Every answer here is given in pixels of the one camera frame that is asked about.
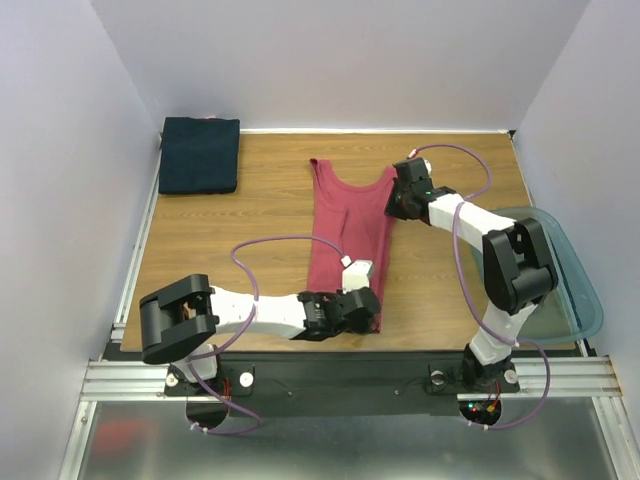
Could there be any red tank top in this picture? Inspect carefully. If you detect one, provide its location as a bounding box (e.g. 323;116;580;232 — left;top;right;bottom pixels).
310;159;395;301

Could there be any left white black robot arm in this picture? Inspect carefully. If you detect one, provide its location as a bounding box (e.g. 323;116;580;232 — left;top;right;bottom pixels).
139;274;381;394

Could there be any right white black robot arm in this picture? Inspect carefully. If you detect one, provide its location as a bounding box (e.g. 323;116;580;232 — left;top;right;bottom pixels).
385;157;558;390

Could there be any folded navy tank top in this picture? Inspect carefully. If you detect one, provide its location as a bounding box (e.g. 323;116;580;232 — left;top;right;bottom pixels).
158;117;240;195

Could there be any clear teal plastic bin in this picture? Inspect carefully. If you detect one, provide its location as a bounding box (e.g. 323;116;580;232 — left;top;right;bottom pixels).
469;206;605;346

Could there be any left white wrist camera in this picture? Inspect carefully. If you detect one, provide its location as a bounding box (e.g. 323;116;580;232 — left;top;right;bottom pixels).
341;255;375;293

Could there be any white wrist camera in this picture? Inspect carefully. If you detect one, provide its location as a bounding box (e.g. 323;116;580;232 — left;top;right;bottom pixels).
406;149;432;175
341;255;375;293

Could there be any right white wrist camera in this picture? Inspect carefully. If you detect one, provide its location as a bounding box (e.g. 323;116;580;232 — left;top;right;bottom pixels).
406;149;432;175

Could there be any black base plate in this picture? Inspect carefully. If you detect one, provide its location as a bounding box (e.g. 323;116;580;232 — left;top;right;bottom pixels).
164;351;521;419

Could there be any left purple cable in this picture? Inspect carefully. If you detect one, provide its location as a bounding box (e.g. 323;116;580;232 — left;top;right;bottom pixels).
188;234;354;435

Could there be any aluminium frame rail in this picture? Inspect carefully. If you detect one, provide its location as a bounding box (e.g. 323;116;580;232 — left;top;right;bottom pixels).
59;324;624;480

